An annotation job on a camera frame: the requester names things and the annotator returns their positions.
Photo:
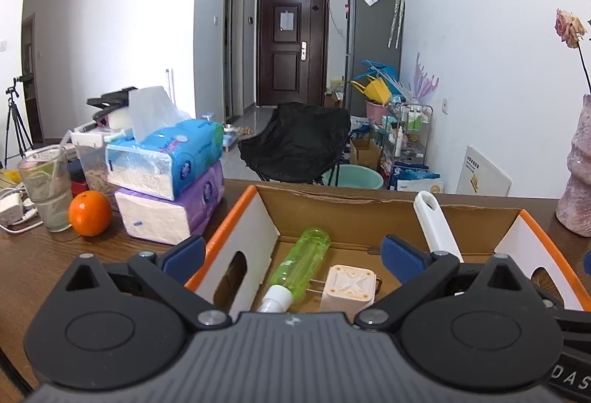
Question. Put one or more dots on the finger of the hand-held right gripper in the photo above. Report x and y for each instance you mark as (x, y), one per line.
(588, 261)

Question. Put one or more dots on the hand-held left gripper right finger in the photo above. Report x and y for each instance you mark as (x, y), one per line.
(401, 262)

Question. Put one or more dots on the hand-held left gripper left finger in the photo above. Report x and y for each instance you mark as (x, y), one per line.
(184, 253)

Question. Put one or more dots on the beige square plug adapter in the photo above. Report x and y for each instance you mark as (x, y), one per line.
(346, 287)

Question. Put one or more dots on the printed cardboard box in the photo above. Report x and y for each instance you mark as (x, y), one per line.
(360, 213)

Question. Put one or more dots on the green spray bottle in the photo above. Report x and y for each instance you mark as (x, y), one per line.
(300, 260)

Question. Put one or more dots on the purple tissue pack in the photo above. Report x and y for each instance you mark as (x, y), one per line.
(203, 195)

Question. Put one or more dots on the white printed bag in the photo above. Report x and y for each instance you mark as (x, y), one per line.
(420, 186)

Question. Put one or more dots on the pink stone vase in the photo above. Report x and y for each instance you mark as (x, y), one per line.
(577, 181)

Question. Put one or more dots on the blue printed bag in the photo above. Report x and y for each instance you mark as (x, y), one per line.
(415, 172)

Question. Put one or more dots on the green basin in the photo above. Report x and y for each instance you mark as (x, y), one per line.
(358, 176)

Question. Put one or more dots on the orange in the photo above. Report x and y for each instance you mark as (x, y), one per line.
(90, 213)

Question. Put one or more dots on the blue tissue pack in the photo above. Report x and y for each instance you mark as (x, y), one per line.
(184, 149)

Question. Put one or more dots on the brown cardboard box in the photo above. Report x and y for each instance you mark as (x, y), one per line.
(364, 153)

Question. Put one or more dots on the white board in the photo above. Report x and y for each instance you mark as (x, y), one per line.
(482, 174)

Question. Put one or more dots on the small red box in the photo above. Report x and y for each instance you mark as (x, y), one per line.
(78, 187)

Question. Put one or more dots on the clear food container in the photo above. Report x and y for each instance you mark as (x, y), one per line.
(92, 167)

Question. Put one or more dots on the blue white package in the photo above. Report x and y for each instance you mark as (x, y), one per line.
(359, 127)

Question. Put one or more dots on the white tissue roll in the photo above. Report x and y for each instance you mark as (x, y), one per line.
(119, 117)

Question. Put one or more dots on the glass cup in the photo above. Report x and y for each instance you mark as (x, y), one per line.
(46, 190)

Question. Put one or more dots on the pink bucket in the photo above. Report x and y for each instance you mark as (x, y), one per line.
(376, 112)

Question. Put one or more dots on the black folding chair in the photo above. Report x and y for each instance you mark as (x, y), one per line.
(295, 140)

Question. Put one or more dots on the black folded stand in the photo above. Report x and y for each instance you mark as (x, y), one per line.
(113, 98)

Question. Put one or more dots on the yellow bag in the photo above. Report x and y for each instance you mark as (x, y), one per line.
(376, 91)

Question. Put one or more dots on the small cardboard box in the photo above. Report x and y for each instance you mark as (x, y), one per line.
(332, 99)

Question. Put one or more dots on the white charger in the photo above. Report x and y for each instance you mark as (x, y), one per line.
(11, 208)

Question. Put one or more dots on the yellow flat object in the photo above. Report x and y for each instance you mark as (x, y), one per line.
(10, 179)

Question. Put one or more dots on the blue folded item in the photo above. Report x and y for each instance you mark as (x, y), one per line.
(381, 70)

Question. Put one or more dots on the black tripod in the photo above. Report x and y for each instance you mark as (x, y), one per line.
(17, 126)

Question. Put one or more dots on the dark brown door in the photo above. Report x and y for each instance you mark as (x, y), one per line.
(291, 66)

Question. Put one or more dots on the grey refrigerator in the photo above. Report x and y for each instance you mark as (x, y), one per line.
(374, 43)

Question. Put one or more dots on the folded white umbrella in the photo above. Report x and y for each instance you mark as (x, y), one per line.
(397, 19)

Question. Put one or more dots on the white paper notice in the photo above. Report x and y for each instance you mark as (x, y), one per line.
(286, 20)

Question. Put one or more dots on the wall socket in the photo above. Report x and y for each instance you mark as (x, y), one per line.
(445, 105)

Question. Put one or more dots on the purple wall hangers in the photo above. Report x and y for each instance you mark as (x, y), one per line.
(425, 82)

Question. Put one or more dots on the wooden doorway frame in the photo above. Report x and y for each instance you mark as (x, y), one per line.
(228, 38)

